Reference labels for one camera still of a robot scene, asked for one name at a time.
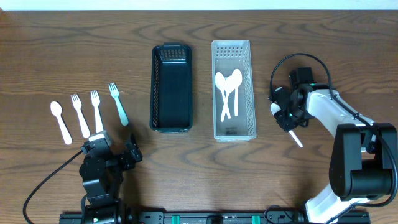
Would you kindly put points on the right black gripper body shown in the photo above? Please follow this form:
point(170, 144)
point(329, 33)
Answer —
point(291, 117)

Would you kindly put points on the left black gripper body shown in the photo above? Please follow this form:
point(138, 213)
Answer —
point(115, 156)

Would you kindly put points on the white plastic spoon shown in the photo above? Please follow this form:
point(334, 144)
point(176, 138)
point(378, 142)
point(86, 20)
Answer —
point(295, 138)
point(229, 86)
point(220, 83)
point(237, 82)

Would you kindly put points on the mint green fork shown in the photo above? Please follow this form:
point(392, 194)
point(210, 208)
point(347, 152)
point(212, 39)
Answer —
point(115, 94)

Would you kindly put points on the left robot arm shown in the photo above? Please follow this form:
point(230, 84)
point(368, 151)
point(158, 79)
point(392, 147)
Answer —
point(102, 176)

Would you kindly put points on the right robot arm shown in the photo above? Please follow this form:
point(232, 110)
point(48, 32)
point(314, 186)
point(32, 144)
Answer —
point(363, 165)

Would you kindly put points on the white wooden fork middle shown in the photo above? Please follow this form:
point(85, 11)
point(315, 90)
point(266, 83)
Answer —
point(95, 101)

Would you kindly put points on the white wooden fork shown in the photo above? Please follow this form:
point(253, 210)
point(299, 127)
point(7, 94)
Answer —
point(83, 124)
point(95, 101)

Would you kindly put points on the white wooden fork left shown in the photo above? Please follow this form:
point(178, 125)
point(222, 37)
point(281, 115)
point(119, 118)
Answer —
point(83, 124)

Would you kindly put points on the clear perforated plastic basket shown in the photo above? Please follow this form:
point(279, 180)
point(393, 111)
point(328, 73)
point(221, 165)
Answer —
point(228, 55)

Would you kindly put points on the black perforated plastic basket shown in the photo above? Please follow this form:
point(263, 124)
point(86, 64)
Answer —
point(171, 98)

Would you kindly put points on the white wooden spoon far left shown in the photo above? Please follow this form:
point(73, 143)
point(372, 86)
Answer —
point(56, 110)

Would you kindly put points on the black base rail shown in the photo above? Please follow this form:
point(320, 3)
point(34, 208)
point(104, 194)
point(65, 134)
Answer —
point(270, 216)

